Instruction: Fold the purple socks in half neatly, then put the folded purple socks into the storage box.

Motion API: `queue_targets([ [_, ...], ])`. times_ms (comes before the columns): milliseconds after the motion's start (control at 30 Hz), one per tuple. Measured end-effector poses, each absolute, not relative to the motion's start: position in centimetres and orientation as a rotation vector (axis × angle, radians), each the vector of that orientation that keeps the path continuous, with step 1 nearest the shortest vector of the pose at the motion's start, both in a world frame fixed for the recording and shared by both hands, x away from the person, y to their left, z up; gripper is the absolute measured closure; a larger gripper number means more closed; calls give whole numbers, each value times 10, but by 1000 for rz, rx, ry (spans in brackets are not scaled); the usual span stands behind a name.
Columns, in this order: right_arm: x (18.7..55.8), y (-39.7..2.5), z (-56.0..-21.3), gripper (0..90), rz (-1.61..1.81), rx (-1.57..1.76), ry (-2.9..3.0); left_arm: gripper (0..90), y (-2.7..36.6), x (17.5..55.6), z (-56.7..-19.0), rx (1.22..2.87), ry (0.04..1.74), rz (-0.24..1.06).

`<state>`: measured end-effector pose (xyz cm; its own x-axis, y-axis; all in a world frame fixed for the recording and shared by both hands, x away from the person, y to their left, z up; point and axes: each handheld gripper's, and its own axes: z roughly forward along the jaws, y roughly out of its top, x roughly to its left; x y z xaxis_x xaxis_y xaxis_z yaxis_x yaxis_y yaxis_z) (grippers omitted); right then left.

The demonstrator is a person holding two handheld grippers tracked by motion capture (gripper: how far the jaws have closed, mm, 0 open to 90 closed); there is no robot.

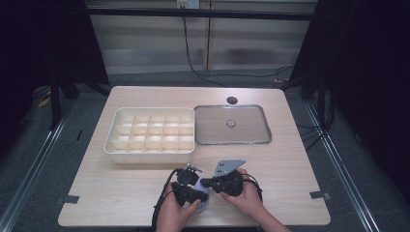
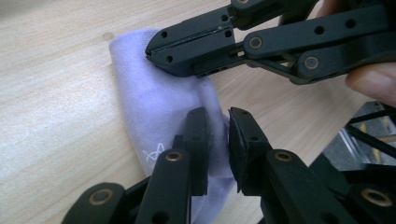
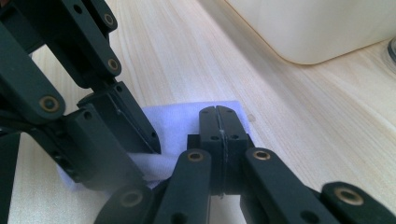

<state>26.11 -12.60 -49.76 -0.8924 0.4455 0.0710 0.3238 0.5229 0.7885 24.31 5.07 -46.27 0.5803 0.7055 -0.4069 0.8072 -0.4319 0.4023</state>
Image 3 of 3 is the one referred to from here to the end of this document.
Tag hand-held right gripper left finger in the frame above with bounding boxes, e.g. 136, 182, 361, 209
187, 105, 225, 196

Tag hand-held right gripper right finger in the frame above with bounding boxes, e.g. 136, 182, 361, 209
216, 105, 254, 195

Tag light purple sock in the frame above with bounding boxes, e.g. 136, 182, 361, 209
57, 100, 260, 200

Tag white divided storage box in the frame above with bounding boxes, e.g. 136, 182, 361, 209
223, 0, 396, 65

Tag clear plastic lid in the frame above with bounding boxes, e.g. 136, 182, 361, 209
387, 36, 396, 75

